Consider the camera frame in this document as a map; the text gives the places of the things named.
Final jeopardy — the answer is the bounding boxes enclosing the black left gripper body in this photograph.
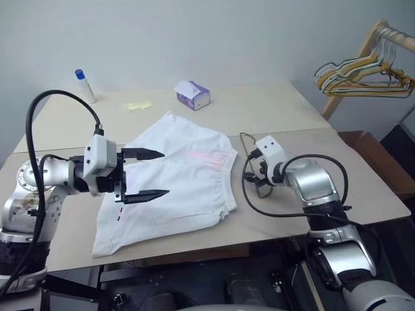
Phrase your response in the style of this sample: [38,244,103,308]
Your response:
[96,149,128,203]

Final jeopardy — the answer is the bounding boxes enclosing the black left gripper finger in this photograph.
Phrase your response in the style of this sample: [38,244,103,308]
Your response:
[121,147,166,162]
[124,189,171,205]

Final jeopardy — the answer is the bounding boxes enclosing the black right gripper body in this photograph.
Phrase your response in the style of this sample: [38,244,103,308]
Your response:
[254,157,277,189]

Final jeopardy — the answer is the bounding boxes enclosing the white shorts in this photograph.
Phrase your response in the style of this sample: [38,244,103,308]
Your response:
[91,109,240,259]

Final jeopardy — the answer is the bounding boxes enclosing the yellow plastic packet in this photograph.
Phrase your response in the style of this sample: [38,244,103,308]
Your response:
[125,100,154,113]

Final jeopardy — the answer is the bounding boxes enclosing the purple white tissue box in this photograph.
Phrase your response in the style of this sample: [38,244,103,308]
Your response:
[173,80,211,112]

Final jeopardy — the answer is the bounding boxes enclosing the white bottle with blue cap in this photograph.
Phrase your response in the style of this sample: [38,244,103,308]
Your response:
[74,68,98,104]

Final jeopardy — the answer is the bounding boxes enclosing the brown cardboard box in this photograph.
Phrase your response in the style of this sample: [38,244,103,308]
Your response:
[337,130,415,202]

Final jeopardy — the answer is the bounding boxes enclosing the dark rounded foot shape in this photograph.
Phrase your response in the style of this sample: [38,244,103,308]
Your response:
[224,272,270,307]

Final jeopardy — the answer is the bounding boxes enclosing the black panel under table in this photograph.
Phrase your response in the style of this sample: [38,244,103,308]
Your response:
[40,273,113,311]

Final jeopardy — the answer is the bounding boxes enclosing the silver robot torso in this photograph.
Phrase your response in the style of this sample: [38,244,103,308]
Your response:
[189,302,262,311]

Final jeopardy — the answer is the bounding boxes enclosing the wooden clothes rack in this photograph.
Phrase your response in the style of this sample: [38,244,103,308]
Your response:
[321,19,415,121]

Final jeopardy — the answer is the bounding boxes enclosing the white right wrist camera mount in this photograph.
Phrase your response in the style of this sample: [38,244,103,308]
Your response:
[253,136,289,170]

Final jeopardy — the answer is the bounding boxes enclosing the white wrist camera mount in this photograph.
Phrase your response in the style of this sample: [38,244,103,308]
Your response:
[82,133,117,197]
[253,136,289,170]

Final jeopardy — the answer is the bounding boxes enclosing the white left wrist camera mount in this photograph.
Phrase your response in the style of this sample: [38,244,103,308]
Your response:
[82,133,117,197]

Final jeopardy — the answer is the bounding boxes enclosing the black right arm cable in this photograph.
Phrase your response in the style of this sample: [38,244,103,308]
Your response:
[241,152,379,234]

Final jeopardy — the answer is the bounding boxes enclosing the pale green wire hanger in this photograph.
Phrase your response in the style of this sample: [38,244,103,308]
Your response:
[316,32,403,91]

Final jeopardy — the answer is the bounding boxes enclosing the bunch of wire hangers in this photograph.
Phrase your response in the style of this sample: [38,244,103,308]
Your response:
[313,35,415,98]

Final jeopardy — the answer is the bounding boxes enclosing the yellow wire hanger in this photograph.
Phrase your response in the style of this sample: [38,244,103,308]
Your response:
[319,30,414,97]

